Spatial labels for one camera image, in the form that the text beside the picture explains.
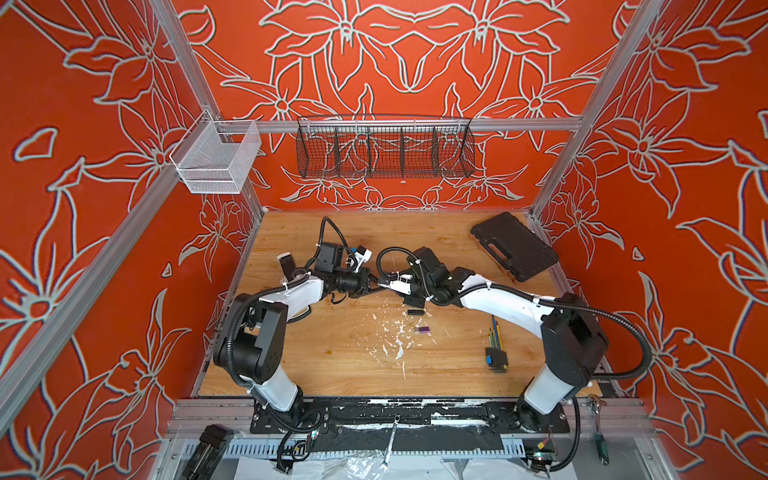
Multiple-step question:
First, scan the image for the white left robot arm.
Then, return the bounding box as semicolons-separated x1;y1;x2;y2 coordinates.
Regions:
212;217;377;432

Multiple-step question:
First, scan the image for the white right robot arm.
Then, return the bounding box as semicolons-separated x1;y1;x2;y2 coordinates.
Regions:
376;246;653;433

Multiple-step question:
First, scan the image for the black plastic tool case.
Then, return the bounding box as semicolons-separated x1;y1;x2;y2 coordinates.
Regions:
470;212;559;282

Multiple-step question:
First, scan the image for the black clamp block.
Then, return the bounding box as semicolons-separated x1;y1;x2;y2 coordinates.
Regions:
181;424;234;480

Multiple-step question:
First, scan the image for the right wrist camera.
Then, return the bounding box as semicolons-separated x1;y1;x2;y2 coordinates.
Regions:
378;274;413;295

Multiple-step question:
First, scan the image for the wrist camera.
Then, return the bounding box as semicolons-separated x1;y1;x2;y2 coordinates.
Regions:
378;274;413;295
346;245;372;272

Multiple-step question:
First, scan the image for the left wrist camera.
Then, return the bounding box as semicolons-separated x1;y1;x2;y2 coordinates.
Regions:
346;245;372;272

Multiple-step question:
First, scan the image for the black wire mesh basket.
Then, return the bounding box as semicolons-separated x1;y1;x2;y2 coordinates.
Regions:
296;114;477;180

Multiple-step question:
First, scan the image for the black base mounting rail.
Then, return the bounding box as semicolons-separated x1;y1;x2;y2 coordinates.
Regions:
248;395;571;457

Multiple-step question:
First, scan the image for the white wire mesh basket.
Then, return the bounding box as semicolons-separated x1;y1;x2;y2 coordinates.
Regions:
170;109;262;194

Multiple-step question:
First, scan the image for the green handled screwdriver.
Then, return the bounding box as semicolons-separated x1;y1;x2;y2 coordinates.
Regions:
588;395;610;466

